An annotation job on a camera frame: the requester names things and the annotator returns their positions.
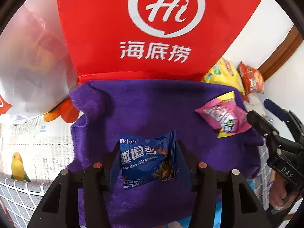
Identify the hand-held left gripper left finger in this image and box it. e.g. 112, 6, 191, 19
26, 144, 121, 228

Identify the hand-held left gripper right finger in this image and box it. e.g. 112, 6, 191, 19
175, 140, 273, 228

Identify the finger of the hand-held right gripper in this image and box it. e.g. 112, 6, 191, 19
264, 99, 304, 143
247, 110, 279, 140

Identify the blue cookie packet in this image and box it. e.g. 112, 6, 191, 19
118, 130, 177, 190

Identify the pink and yellow snack packet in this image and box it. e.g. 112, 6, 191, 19
194, 91, 253, 139

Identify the person's right hand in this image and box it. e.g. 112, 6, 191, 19
270, 177, 294, 209

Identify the orange-red snack bag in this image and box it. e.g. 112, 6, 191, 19
237, 61, 265, 94

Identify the yellow snack bag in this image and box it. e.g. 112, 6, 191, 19
202, 57, 246, 95

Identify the purple towel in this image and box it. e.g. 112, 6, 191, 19
65, 79, 264, 228

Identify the bird print sheet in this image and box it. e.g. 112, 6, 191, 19
0, 97, 81, 183

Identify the grey grid bed sheet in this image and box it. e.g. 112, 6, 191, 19
0, 145, 271, 228

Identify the white plastic bag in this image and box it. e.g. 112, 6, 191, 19
0, 5, 79, 124

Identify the red fabric bag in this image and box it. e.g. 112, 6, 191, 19
56, 0, 272, 82

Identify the wooden door frame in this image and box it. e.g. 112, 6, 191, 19
258, 25, 303, 81

